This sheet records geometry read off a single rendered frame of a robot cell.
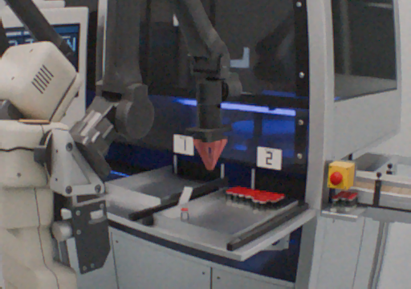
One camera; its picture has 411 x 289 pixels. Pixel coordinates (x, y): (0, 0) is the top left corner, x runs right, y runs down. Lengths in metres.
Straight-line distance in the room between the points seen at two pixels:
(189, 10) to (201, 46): 0.10
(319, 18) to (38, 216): 0.95
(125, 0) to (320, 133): 0.78
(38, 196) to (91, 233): 0.15
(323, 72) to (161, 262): 1.01
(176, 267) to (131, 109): 1.14
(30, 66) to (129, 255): 1.33
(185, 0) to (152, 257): 1.24
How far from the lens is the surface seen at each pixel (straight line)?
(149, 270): 2.07
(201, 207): 1.53
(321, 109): 1.45
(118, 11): 0.90
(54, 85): 0.98
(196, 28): 1.07
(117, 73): 0.91
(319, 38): 1.44
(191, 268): 1.89
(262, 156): 1.57
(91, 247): 1.07
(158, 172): 1.87
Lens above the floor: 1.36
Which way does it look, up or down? 10 degrees down
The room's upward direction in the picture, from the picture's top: straight up
